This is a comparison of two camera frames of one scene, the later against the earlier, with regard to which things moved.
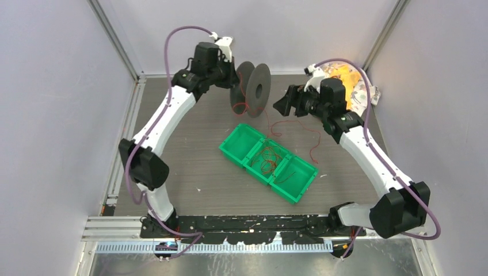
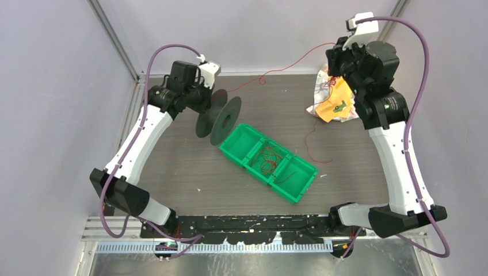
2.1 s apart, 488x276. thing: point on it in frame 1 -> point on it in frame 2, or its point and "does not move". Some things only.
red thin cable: x=270 y=154 -> x=261 y=78
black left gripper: x=233 y=79 -> x=206 y=104
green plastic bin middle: x=265 y=160 does not move
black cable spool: x=251 y=95 -> x=220 y=121
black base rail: x=249 y=229 does not move
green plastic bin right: x=293 y=178 does not move
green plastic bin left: x=240 y=144 does not move
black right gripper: x=294 y=98 -> x=335 y=54
